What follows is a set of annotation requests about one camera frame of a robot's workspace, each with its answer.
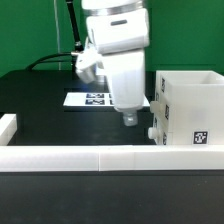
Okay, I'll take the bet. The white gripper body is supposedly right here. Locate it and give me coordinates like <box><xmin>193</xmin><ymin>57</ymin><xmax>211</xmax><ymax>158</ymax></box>
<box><xmin>86</xmin><ymin>8</ymin><xmax>149</xmax><ymax>112</ymax></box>

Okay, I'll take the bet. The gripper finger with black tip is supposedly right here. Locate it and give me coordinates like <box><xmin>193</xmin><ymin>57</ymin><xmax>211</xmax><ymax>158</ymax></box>
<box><xmin>123</xmin><ymin>111</ymin><xmax>138</xmax><ymax>127</ymax></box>

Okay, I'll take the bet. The white front drawer box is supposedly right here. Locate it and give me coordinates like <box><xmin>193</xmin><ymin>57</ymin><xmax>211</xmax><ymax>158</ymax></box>
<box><xmin>148</xmin><ymin>127</ymin><xmax>167</xmax><ymax>145</ymax></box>

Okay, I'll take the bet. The white drawer box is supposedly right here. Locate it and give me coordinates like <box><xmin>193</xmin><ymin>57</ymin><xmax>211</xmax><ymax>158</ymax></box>
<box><xmin>150</xmin><ymin>91</ymin><xmax>170</xmax><ymax>120</ymax></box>
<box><xmin>148</xmin><ymin>127</ymin><xmax>167</xmax><ymax>145</ymax></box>

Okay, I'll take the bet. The white drawer cabinet frame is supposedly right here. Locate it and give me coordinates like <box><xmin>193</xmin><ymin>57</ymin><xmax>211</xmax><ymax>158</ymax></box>
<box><xmin>152</xmin><ymin>71</ymin><xmax>224</xmax><ymax>145</ymax></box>

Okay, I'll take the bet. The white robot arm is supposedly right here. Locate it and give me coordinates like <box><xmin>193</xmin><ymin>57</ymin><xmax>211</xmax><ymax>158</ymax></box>
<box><xmin>76</xmin><ymin>0</ymin><xmax>149</xmax><ymax>126</ymax></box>

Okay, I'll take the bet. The white marker tag sheet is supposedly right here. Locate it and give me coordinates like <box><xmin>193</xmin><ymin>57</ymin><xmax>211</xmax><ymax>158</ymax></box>
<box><xmin>63</xmin><ymin>92</ymin><xmax>151</xmax><ymax>108</ymax></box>

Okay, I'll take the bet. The white U-shaped fence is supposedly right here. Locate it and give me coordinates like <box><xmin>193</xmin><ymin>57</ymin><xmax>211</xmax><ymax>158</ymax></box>
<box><xmin>0</xmin><ymin>114</ymin><xmax>224</xmax><ymax>172</ymax></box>

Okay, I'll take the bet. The black cable bundle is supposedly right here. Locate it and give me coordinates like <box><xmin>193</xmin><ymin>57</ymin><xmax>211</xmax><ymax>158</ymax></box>
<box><xmin>25</xmin><ymin>0</ymin><xmax>85</xmax><ymax>71</ymax></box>

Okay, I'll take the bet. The grey vertical cable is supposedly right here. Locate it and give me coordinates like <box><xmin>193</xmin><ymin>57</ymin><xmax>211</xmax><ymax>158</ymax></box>
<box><xmin>53</xmin><ymin>0</ymin><xmax>62</xmax><ymax>71</ymax></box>

